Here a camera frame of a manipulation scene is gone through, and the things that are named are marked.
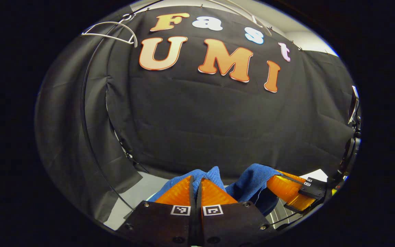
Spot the dark monitor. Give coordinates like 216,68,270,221
348,86,360,125

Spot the black backdrop cloth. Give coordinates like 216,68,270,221
35,5,361,223

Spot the white plastic clothes hanger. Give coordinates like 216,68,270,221
204,0,273,36
82,14,138,48

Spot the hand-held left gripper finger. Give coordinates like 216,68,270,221
197,178,278,247
117,176,198,247

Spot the black metal clothes rack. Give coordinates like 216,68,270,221
80,0,170,211

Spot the blue corduroy jacket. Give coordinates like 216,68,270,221
148,164,284,216

